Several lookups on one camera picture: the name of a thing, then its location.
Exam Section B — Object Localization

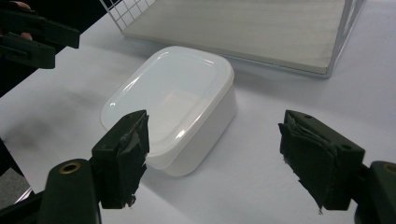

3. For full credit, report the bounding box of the white square lidded container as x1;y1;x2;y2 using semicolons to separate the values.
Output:
99;45;238;178

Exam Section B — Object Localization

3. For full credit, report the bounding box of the white wire shelf rack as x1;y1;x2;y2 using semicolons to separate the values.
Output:
99;0;366;79

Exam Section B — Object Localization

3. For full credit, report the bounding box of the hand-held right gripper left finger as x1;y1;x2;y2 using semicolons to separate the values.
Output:
91;109;150;210

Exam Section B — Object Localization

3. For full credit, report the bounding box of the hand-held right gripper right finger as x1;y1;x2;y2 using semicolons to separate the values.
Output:
277;109;366;213

